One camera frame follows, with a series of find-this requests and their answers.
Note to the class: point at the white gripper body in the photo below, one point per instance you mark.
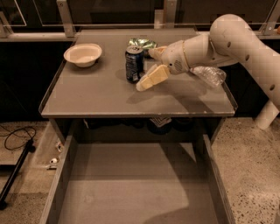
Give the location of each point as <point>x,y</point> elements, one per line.
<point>174,56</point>

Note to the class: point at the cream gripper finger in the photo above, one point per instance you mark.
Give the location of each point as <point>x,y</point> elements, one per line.
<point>156,53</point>
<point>156,74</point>

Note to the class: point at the blue pepsi can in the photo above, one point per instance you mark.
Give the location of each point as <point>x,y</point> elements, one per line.
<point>134,56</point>

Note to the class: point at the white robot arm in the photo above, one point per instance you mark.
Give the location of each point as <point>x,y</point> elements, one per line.
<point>229,41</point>

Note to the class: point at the grey cabinet with top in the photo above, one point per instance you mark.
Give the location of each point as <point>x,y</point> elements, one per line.
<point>102,91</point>

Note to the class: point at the open grey top drawer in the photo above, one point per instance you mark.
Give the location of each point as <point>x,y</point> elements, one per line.
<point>137,183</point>

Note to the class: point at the green crumpled chip bag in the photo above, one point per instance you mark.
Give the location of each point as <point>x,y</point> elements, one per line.
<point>146,44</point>

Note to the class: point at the clear plastic water bottle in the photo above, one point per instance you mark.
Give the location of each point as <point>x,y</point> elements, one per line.
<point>211,75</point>

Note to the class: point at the white paper bowl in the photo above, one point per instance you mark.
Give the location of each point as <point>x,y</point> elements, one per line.
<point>83,55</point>

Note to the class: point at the white metal railing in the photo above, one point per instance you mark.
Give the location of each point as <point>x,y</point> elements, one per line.
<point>65,20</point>

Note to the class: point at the black floor stand bar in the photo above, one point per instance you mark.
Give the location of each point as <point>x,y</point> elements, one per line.
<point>15,168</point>

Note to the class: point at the white cylindrical post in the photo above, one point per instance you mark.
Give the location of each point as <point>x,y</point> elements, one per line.
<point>267,115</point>

